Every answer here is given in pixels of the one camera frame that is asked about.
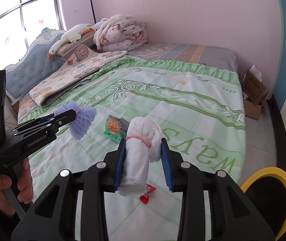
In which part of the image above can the lavender foam net bundle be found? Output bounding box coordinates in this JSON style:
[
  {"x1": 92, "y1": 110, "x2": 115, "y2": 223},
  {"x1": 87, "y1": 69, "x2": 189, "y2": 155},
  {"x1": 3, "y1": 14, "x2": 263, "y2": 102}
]
[{"x1": 54, "y1": 100, "x2": 97, "y2": 140}]

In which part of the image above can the white tissue bundle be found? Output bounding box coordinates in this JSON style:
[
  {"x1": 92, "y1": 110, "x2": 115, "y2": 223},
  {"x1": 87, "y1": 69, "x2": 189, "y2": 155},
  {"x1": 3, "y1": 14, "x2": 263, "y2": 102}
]
[{"x1": 118, "y1": 116, "x2": 163, "y2": 196}]

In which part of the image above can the yellow rimmed black trash bin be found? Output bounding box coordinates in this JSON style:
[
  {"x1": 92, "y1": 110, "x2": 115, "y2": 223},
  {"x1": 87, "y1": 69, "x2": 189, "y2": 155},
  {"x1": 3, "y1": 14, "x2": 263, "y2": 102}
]
[{"x1": 240, "y1": 167, "x2": 286, "y2": 240}]

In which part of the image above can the person left hand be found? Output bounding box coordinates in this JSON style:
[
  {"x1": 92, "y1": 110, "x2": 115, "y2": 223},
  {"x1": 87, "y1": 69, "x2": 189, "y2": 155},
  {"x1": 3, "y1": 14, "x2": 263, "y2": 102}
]
[{"x1": 0, "y1": 158, "x2": 35, "y2": 216}]

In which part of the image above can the green snack wrapper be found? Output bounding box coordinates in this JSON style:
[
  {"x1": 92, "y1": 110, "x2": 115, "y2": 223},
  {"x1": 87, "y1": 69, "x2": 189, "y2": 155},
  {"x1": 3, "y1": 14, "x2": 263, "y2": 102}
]
[{"x1": 104, "y1": 115, "x2": 129, "y2": 144}]

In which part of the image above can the blue tufted headboard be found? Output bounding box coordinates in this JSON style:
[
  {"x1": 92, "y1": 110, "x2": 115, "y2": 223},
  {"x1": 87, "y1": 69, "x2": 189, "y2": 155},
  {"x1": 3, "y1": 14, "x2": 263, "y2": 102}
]
[{"x1": 5, "y1": 28, "x2": 65, "y2": 103}]

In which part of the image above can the bear print folded blanket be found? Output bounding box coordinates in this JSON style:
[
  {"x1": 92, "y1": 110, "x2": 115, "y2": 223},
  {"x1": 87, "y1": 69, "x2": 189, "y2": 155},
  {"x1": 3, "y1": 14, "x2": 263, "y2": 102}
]
[{"x1": 29, "y1": 45, "x2": 128, "y2": 107}]

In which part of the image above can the striped brown pillow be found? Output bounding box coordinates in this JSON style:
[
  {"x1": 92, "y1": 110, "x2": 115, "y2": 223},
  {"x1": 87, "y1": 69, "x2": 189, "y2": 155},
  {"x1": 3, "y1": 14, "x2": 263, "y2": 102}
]
[{"x1": 57, "y1": 32, "x2": 94, "y2": 60}]

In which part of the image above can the white goose plush toy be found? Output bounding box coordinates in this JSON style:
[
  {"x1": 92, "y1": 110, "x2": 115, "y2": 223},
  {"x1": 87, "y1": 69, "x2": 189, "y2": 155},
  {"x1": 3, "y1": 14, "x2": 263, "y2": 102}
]
[{"x1": 48, "y1": 23, "x2": 95, "y2": 59}]

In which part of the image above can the green patterned bed cover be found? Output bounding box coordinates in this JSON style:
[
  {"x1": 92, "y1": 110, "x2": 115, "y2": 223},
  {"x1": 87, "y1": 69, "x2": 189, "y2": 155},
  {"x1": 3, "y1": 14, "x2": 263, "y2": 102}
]
[{"x1": 18, "y1": 56, "x2": 246, "y2": 241}]

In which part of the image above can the red candy wrapper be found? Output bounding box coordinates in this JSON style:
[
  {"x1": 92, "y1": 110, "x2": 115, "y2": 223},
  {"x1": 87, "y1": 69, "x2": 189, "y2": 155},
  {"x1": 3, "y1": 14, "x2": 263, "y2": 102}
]
[{"x1": 139, "y1": 184, "x2": 156, "y2": 205}]

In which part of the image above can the white bear plush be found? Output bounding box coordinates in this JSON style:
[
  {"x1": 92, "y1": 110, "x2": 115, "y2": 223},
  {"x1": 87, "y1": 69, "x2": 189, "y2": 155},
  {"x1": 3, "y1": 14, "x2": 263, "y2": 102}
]
[{"x1": 92, "y1": 20, "x2": 105, "y2": 31}]

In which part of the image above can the pink floral folded quilt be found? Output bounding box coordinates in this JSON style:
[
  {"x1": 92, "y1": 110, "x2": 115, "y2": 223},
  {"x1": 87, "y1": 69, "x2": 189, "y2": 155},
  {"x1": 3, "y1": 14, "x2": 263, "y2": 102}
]
[{"x1": 93, "y1": 14, "x2": 148, "y2": 52}]

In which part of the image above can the cardboard box on floor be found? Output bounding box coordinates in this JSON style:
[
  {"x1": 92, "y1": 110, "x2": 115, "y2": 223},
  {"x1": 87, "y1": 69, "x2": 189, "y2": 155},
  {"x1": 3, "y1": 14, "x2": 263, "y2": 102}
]
[{"x1": 239, "y1": 65, "x2": 269, "y2": 120}]

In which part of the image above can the striped bed sheet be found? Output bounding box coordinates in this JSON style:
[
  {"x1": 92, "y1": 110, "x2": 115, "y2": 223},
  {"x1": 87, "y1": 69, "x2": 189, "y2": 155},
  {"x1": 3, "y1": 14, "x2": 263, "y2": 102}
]
[{"x1": 128, "y1": 44, "x2": 238, "y2": 72}]

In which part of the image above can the window with metal frame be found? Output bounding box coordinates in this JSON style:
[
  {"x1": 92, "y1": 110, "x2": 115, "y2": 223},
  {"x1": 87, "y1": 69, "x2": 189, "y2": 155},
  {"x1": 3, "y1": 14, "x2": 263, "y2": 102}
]
[{"x1": 0, "y1": 0, "x2": 62, "y2": 70}]

